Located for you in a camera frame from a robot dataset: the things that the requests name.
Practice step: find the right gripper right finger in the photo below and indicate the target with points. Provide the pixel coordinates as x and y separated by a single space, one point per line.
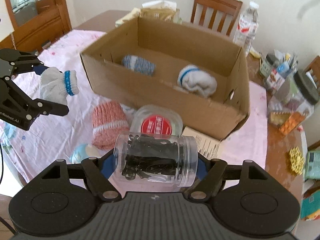
210 173

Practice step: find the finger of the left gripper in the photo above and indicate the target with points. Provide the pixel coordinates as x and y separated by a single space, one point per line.
26 62
17 103

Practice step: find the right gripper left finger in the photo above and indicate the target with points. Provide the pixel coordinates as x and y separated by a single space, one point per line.
97 172

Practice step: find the white sock blue band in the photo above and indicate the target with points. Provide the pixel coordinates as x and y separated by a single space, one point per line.
55 86
195 80

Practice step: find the blue plush doll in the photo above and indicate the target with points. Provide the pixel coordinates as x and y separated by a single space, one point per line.
83 153

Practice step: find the pink knit sock roll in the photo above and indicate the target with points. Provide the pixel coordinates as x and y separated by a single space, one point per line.
108 121

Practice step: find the clear container red label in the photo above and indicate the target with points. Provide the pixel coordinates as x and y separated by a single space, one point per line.
151 119

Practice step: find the blue speckled knit sock roll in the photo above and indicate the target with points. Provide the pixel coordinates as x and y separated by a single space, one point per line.
138 64

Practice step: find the pink floral tablecloth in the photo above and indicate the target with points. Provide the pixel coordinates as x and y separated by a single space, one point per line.
52 137

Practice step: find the wooden door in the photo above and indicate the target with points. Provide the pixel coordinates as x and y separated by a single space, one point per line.
36 24

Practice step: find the gold ornament coaster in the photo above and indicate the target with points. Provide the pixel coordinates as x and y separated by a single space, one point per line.
297 160

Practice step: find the teal foil pouch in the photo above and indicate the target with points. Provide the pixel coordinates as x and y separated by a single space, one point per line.
312 165

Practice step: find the large jar black lid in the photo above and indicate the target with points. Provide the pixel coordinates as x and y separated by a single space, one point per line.
293 102

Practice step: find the cardboard box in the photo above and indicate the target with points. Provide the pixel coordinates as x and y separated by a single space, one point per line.
171 47

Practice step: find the white green book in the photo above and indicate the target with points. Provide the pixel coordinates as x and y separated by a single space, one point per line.
134 13

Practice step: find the small jar dark lid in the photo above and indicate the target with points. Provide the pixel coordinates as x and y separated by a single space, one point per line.
269 62

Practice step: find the gold tissue box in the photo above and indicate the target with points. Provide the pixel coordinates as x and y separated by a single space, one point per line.
162 10

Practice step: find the wooden chair back right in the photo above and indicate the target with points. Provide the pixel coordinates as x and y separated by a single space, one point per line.
313 71

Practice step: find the wooden chair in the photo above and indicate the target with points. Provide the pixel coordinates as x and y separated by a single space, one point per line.
226 7
313 71

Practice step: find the plastic water bottle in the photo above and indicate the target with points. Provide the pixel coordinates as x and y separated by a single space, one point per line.
247 27

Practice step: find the wooden chair back centre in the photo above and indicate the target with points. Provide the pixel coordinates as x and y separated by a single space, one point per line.
226 7

